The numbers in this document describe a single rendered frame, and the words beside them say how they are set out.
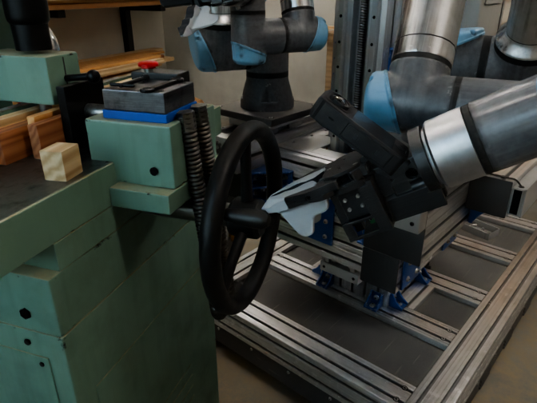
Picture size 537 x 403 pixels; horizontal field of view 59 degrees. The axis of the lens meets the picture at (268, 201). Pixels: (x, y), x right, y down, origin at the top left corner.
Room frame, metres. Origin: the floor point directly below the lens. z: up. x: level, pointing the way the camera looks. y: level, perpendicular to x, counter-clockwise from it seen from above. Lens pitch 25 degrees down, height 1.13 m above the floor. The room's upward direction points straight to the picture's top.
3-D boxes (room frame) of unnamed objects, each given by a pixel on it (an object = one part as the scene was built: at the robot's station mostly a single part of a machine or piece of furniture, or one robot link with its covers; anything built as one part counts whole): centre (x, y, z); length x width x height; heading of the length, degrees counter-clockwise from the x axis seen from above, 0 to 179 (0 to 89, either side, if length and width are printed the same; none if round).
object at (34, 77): (0.75, 0.37, 0.99); 0.14 x 0.07 x 0.09; 71
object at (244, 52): (1.09, 0.03, 1.02); 0.11 x 0.08 x 0.11; 113
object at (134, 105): (0.69, 0.17, 0.99); 0.13 x 0.11 x 0.06; 161
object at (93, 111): (0.71, 0.26, 0.95); 0.09 x 0.07 x 0.09; 161
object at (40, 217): (0.71, 0.25, 0.87); 0.61 x 0.30 x 0.06; 161
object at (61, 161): (0.57, 0.27, 0.92); 0.04 x 0.03 x 0.04; 168
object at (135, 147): (0.68, 0.17, 0.91); 0.15 x 0.14 x 0.09; 161
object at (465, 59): (1.00, -0.38, 0.98); 0.13 x 0.12 x 0.14; 64
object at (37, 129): (0.72, 0.30, 0.92); 0.17 x 0.02 x 0.05; 161
